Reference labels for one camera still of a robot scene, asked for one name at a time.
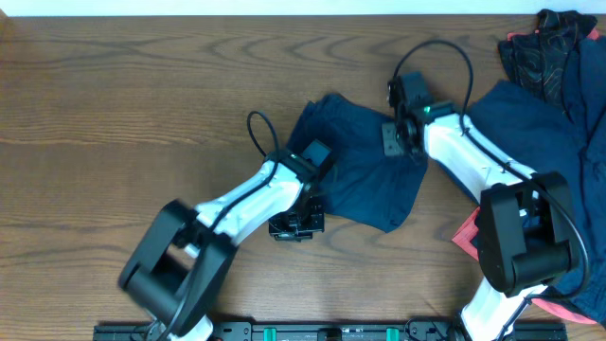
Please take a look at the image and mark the navy blue shorts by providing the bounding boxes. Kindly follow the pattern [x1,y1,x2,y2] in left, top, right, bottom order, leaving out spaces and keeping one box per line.
[287,94,428,233]

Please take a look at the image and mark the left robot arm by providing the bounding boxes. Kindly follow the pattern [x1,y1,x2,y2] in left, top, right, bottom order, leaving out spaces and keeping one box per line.
[118,140,333,340]

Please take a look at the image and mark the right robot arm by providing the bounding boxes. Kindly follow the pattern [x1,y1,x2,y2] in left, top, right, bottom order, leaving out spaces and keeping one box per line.
[382,72,587,340]

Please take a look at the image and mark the navy blue garment pile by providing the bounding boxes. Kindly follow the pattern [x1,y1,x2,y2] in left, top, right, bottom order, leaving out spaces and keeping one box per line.
[469,38,605,323]

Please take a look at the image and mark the black patterned garment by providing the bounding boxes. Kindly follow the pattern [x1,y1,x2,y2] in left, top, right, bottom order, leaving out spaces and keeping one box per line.
[497,9,598,108]

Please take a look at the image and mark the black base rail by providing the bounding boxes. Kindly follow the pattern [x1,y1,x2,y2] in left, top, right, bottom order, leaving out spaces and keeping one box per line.
[92,318,569,341]

